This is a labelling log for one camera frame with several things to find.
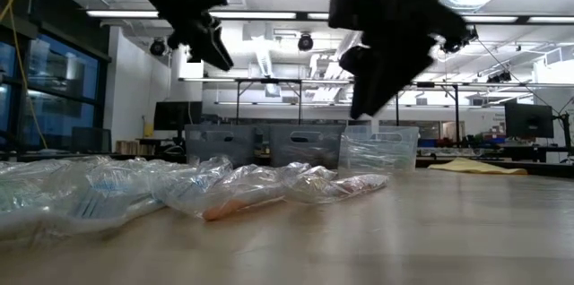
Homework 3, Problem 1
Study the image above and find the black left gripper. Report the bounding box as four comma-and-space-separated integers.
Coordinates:
166, 0, 234, 72

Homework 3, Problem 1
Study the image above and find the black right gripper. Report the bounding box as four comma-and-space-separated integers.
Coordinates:
329, 0, 470, 119

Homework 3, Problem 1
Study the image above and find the clear plastic bin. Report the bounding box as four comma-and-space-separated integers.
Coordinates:
338, 125, 421, 174

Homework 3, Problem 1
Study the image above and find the grey translucent plastic bin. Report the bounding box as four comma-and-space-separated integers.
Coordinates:
184, 123, 259, 168
268, 123, 346, 169

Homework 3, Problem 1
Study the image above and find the long ceiling light strip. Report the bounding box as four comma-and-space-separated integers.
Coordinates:
84, 9, 574, 25

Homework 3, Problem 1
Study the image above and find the black computer monitor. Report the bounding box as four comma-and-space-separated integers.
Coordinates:
153, 100, 204, 143
504, 102, 555, 139

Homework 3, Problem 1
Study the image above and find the yellow cloth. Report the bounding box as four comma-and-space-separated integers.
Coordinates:
428, 157, 529, 177

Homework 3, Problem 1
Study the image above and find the wooden rack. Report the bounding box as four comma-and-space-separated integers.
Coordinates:
115, 140, 152, 156

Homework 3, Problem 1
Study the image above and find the dark grey chair back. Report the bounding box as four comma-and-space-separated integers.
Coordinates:
71, 126, 113, 154

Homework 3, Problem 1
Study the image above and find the large glass window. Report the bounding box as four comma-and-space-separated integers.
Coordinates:
0, 24, 111, 151

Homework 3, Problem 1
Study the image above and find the black workstation frame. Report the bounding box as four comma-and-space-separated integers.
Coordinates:
178, 76, 353, 125
394, 79, 574, 133

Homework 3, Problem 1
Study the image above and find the yellow extension cable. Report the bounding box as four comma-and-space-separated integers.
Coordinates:
0, 0, 49, 150

